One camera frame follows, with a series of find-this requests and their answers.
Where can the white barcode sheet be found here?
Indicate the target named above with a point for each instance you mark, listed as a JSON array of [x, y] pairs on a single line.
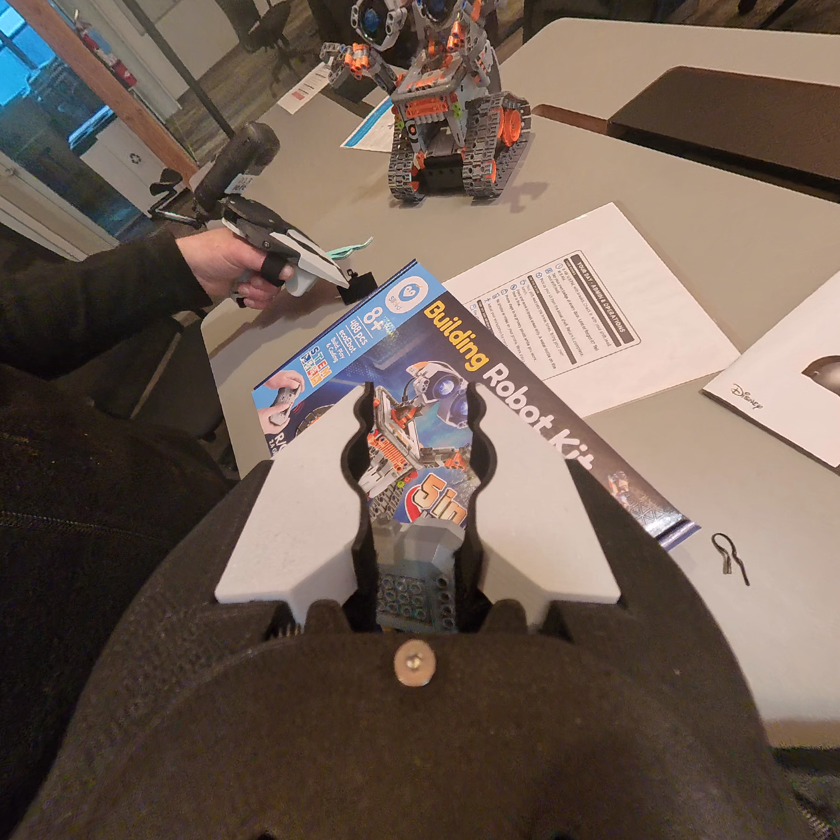
[[303, 90]]

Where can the white instruction booklet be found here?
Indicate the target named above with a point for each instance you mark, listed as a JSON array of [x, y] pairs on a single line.
[[774, 380]]

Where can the black battery cover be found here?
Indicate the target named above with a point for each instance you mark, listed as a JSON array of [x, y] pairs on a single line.
[[358, 289]]

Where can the person's left hand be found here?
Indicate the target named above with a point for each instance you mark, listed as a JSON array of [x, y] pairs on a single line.
[[223, 262]]

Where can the teal plastic tweezers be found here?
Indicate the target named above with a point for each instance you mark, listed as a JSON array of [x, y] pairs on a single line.
[[351, 248]]

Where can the person's left forearm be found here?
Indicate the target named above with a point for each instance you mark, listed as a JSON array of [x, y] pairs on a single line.
[[85, 302]]

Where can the printed notice sheet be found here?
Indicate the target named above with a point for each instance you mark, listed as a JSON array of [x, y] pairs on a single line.
[[643, 302]]

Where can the black orange tracked toy robot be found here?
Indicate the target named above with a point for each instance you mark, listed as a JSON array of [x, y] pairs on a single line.
[[433, 98]]

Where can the white recycling bin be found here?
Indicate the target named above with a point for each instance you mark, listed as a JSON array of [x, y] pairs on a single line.
[[124, 164]]

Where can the dark table flap panel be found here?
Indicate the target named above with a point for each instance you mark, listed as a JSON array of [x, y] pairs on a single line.
[[735, 124]]

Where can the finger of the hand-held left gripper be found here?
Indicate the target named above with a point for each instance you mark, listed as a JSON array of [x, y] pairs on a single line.
[[308, 248], [325, 272]]

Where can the red fire extinguisher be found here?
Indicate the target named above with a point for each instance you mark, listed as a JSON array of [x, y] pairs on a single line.
[[85, 36], [123, 71]]

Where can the blue header printed sheet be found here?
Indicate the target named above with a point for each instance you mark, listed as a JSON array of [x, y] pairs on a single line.
[[367, 128]]

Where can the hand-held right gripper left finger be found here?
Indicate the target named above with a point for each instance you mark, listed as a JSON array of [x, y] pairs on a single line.
[[295, 525]]

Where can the blue robot kit box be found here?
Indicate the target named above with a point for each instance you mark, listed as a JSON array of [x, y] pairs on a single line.
[[394, 341]]

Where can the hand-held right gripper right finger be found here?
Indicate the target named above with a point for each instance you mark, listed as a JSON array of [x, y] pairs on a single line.
[[544, 525]]

